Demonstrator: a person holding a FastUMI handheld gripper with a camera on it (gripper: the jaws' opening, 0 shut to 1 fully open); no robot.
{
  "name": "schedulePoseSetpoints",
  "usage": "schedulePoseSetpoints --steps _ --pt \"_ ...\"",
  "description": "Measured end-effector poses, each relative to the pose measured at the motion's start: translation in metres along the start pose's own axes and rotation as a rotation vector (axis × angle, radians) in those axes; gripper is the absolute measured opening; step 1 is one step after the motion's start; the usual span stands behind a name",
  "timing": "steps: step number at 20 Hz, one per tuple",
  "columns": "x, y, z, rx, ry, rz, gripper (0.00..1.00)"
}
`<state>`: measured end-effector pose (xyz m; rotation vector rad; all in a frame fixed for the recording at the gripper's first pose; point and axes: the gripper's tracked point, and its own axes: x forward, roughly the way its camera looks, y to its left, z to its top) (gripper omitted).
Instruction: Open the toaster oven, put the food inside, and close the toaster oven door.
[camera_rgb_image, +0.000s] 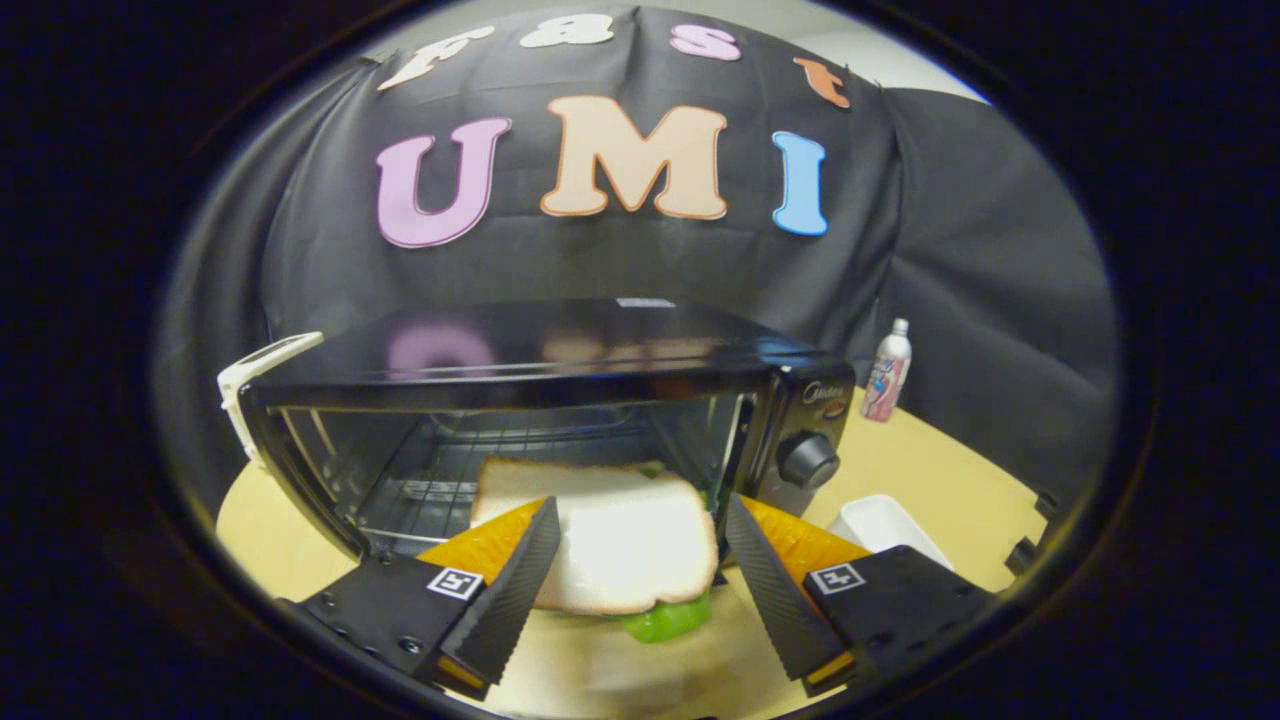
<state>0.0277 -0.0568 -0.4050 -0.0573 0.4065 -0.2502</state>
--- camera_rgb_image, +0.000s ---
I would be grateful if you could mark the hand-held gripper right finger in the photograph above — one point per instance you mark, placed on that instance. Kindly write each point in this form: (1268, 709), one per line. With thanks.
(770, 590)

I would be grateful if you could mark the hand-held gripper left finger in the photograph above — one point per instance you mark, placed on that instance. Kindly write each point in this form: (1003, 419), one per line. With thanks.
(515, 590)

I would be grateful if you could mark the white bread lettuce sandwich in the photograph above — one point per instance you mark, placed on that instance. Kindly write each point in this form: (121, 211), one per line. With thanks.
(630, 545)

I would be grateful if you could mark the black toaster oven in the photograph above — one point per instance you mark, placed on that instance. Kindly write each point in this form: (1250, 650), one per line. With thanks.
(600, 345)

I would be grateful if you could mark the white pop-up toaster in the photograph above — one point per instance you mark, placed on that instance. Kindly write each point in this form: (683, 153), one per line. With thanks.
(265, 355)

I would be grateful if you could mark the white rectangular plastic tray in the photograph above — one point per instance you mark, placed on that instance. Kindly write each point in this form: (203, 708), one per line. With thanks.
(880, 525)

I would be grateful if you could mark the pink label drink bottle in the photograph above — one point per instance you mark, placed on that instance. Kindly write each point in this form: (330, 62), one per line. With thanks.
(888, 375)

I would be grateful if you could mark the black table clamp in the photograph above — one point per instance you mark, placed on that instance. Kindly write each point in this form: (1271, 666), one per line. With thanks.
(1046, 505)
(1020, 555)

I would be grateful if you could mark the black backdrop cloth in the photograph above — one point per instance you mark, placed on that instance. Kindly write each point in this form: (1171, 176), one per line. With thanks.
(1000, 250)

